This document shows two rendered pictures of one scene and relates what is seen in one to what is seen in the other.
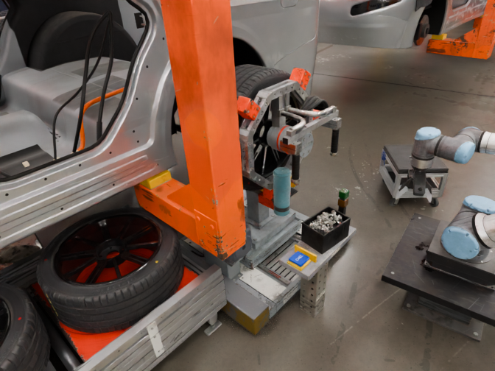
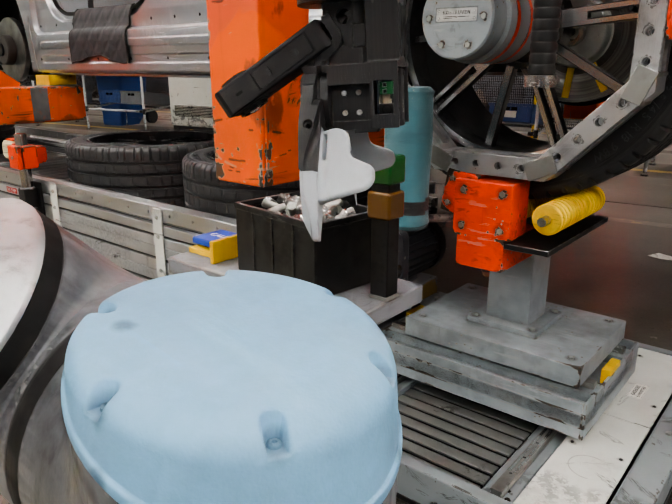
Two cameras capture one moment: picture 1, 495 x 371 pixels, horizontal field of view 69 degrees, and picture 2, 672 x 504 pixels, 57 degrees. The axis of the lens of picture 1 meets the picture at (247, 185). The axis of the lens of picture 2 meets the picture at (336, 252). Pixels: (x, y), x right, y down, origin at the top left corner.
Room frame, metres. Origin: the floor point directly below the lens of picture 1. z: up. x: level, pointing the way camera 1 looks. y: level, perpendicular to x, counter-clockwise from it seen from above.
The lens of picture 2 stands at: (1.32, -1.32, 0.78)
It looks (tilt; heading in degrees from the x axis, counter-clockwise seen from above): 17 degrees down; 85
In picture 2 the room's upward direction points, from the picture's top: straight up
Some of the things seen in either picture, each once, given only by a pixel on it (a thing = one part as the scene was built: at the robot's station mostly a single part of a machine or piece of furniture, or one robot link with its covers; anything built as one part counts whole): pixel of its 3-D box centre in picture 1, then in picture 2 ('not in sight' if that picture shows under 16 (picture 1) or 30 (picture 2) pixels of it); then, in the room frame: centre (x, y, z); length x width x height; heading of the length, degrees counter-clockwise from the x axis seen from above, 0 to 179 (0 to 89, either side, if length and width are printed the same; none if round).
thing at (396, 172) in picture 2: (343, 193); (386, 168); (1.47, -0.48, 0.64); 0.04 x 0.04 x 0.04; 45
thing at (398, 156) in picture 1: (409, 174); not in sight; (2.34, -1.25, 0.17); 0.43 x 0.36 x 0.34; 176
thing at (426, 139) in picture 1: (426, 143); not in sight; (1.36, -0.77, 0.95); 0.10 x 0.09 x 0.12; 44
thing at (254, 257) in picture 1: (256, 231); (502, 352); (1.83, -0.04, 0.13); 0.50 x 0.36 x 0.10; 135
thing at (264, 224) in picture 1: (258, 206); (518, 278); (1.84, -0.06, 0.32); 0.40 x 0.30 x 0.28; 135
